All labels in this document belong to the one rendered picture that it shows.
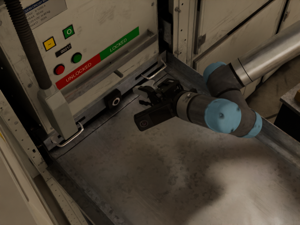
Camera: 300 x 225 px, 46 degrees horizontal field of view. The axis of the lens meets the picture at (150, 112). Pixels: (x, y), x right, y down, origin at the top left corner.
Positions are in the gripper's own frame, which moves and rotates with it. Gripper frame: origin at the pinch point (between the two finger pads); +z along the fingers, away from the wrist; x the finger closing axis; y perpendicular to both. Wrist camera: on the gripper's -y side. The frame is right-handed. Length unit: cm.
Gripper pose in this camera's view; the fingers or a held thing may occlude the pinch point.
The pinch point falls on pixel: (136, 97)
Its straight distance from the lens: 106.8
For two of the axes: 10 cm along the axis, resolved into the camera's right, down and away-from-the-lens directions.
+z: -5.8, -2.0, 7.9
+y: 7.1, -5.9, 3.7
